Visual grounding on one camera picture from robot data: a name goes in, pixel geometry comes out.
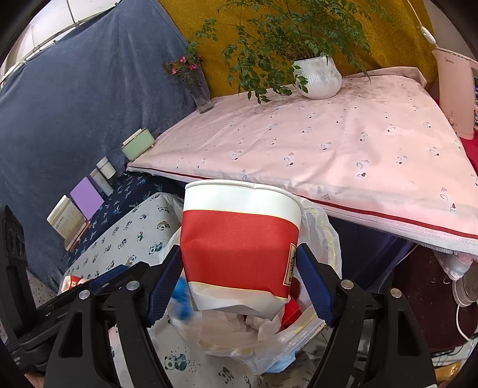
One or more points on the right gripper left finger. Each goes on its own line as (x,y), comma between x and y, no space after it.
(132,302)

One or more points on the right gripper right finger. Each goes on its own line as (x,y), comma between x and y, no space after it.
(376,340)

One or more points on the blue wrapper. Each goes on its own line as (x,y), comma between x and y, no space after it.
(182,305)

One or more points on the red white paper cup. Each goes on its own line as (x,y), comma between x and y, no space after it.
(238,243)
(71,282)

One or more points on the white tissue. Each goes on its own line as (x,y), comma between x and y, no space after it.
(237,331)

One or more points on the white trash bin with liner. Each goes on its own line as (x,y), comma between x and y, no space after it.
(317,232)

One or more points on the panda print tablecloth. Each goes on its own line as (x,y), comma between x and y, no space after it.
(146,235)

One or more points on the beige book on stand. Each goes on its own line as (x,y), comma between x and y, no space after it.
(68,222)

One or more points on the purple card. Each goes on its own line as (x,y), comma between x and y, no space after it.
(86,198)

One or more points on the navy floral cloth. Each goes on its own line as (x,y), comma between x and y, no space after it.
(132,190)

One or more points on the white tall tube bottle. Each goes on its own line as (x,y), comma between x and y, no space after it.
(101,182)

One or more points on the white cylindrical jar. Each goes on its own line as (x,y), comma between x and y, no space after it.
(106,168)

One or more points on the mint green tissue box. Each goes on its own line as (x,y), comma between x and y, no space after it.
(137,143)

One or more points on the blue grey hanging blanket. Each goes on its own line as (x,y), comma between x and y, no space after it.
(74,104)

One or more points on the pink bed sheet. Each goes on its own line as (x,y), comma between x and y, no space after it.
(380,153)

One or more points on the glass vase with pink flowers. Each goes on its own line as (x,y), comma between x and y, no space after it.
(188,68)

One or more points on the mustard yellow hanging blanket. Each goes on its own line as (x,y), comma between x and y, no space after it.
(394,41)

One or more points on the potted green plant white pot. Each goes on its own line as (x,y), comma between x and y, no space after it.
(280,46)

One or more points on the pink white appliance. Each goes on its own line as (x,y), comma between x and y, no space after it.
(457,90)

